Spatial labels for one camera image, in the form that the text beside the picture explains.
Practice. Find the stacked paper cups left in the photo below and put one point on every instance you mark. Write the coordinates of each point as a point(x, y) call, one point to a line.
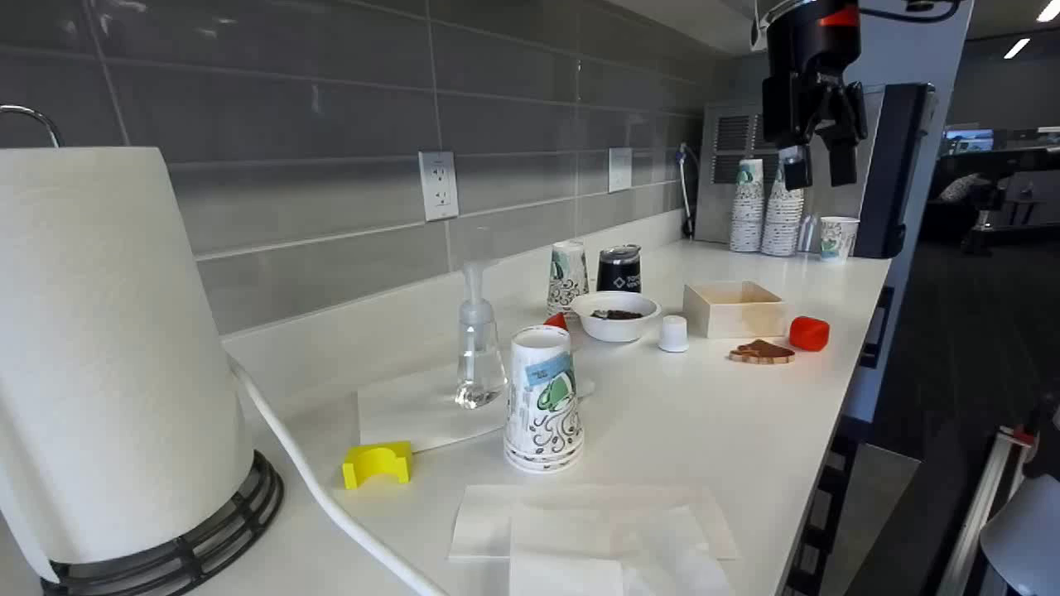
point(745, 206)

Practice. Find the printed paper cup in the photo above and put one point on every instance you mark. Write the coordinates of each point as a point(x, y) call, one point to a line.
point(544, 427)

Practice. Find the black monitor panel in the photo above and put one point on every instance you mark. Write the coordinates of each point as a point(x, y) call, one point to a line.
point(890, 169)

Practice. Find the black wire towel holder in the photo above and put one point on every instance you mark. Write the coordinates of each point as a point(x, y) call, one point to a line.
point(190, 558)

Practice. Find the white napkin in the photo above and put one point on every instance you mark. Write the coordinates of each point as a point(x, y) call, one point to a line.
point(422, 411)
point(484, 518)
point(658, 563)

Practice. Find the wooden box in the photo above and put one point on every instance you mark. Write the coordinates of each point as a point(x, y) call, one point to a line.
point(739, 310)

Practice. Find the small red object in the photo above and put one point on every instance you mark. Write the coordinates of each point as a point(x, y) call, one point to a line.
point(559, 319)

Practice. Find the yellow plastic block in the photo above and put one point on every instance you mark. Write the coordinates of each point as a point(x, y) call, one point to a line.
point(370, 463)

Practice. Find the black tumbler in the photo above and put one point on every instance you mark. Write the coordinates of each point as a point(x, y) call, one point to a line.
point(617, 268)

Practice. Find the single paper cup far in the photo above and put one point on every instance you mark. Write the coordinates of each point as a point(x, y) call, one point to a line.
point(836, 238)

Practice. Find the white paper towel roll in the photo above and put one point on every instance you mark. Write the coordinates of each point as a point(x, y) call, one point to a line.
point(116, 411)

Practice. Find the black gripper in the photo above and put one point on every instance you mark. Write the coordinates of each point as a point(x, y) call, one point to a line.
point(807, 91)

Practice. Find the white bowl with spoon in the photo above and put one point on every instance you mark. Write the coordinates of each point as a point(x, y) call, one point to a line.
point(613, 317)

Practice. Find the white wall outlet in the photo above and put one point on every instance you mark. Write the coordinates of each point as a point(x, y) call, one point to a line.
point(438, 188)
point(620, 169)

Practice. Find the white napkin under bottle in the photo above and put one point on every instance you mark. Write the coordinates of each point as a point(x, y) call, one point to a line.
point(422, 411)

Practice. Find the clear glass bottle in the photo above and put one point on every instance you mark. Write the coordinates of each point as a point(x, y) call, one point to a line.
point(478, 361)

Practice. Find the printed cup by wall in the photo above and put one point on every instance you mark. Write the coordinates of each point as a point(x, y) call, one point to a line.
point(569, 274)

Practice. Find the small white cap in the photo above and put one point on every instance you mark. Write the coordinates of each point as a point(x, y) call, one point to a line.
point(672, 331)

